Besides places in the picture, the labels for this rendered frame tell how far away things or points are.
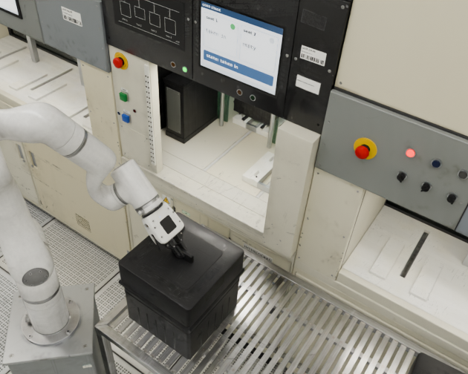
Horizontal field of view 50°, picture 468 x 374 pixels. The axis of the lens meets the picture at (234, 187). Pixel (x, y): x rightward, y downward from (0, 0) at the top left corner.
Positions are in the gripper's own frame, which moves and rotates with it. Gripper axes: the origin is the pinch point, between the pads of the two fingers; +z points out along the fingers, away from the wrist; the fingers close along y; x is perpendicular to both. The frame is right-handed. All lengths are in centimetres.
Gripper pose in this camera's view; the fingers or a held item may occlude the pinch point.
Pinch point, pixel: (180, 250)
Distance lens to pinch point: 156.7
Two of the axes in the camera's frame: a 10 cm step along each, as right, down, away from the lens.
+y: 5.8, -5.3, 6.2
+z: 5.3, 8.2, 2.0
